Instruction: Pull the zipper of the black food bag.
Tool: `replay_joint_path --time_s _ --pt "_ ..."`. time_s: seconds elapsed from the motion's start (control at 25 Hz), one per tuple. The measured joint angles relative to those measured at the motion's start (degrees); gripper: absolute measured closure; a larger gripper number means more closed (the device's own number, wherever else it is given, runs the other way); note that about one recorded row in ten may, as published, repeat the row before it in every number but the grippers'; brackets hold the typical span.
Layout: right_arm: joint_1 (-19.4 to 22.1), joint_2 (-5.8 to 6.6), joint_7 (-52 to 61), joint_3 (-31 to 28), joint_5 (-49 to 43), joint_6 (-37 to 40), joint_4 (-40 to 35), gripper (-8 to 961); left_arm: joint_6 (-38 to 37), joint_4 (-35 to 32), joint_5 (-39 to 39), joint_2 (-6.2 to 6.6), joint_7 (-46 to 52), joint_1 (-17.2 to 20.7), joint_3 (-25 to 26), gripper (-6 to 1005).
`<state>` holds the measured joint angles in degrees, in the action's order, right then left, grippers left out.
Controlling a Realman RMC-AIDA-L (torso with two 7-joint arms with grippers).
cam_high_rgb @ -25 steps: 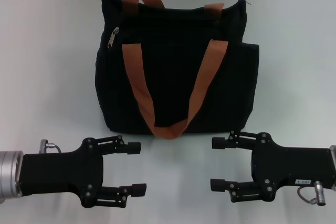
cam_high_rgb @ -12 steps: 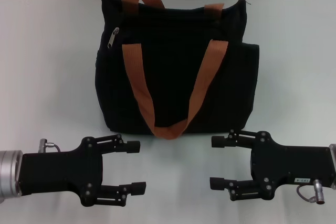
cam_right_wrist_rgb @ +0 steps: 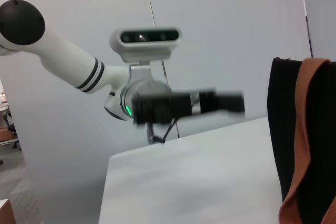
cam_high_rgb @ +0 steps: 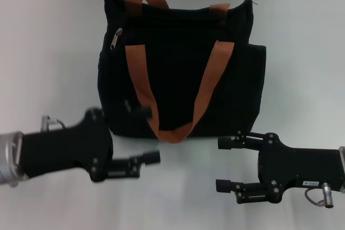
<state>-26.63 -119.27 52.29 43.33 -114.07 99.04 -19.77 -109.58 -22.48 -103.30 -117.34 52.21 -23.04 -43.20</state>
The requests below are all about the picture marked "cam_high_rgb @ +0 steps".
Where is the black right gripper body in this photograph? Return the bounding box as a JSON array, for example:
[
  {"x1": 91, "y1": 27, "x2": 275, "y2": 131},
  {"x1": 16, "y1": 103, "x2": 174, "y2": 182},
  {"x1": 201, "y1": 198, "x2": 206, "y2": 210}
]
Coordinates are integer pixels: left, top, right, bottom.
[{"x1": 257, "y1": 132, "x2": 343, "y2": 205}]

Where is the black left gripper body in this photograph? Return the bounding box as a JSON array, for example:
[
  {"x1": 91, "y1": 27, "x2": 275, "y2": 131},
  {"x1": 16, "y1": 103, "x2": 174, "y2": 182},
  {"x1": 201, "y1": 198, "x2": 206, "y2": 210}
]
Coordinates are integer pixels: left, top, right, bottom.
[{"x1": 20, "y1": 108, "x2": 114, "y2": 183}]

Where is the black fabric food bag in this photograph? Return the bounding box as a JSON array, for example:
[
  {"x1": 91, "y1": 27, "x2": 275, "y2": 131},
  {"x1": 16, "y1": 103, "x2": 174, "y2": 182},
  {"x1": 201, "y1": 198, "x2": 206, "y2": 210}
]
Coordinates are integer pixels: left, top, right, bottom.
[{"x1": 96, "y1": 0, "x2": 267, "y2": 144}]

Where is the left gripper connector cable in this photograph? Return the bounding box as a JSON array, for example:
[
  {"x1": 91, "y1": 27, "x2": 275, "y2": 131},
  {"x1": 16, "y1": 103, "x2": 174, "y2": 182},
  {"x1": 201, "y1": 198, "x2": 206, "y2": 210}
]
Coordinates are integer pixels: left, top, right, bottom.
[{"x1": 40, "y1": 115, "x2": 67, "y2": 131}]

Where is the gripper connector cable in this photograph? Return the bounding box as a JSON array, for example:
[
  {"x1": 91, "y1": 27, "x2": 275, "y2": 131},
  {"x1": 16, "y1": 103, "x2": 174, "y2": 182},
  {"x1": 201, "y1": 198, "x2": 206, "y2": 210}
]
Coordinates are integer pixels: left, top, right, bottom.
[
  {"x1": 40, "y1": 115, "x2": 67, "y2": 131},
  {"x1": 304, "y1": 183, "x2": 337, "y2": 210}
]

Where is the right gripper connector cable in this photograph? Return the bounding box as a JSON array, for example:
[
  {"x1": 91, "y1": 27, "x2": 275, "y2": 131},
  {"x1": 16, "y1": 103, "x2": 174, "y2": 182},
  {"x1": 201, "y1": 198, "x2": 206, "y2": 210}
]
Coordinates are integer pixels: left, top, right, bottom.
[{"x1": 304, "y1": 183, "x2": 337, "y2": 210}]

